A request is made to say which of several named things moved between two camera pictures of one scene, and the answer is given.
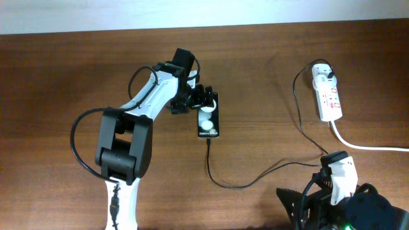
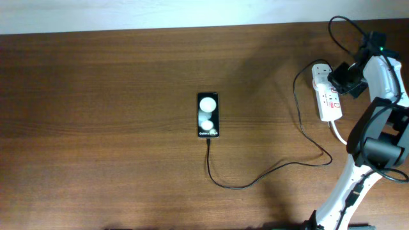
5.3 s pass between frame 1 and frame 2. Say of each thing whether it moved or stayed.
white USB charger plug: stayed
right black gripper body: moved
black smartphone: stayed
